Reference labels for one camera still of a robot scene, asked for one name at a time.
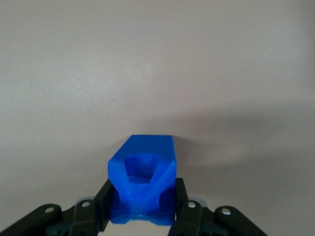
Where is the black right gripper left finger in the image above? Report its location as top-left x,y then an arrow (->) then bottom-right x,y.
0,177 -> 117,236

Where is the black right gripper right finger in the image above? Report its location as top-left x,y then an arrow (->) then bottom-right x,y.
168,177 -> 269,236

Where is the blue plastic part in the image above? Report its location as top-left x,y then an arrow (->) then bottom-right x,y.
107,134 -> 178,226

